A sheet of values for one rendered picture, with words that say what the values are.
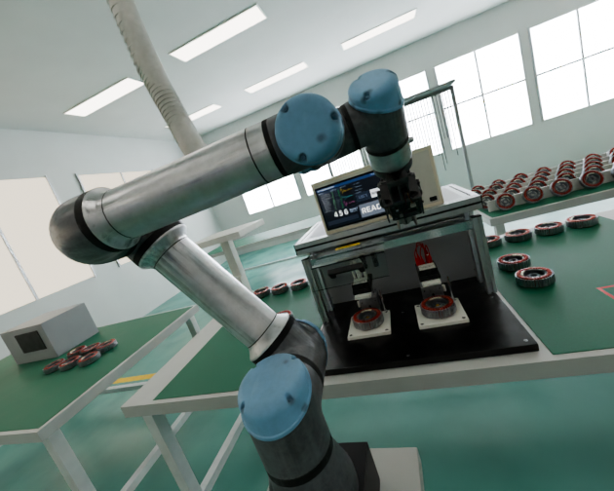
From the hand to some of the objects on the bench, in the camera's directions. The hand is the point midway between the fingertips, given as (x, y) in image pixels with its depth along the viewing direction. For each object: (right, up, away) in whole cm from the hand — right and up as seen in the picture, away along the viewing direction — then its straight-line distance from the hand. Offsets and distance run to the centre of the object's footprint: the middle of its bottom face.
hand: (404, 217), depth 71 cm
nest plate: (+22, -30, +32) cm, 49 cm away
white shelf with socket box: (-58, -41, +118) cm, 137 cm away
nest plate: (0, -36, +39) cm, 53 cm away
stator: (+61, -15, +51) cm, 81 cm away
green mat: (+77, -13, +38) cm, 86 cm away
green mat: (-42, -45, +77) cm, 98 cm away
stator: (+22, -29, +31) cm, 48 cm away
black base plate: (+12, -35, +37) cm, 52 cm away
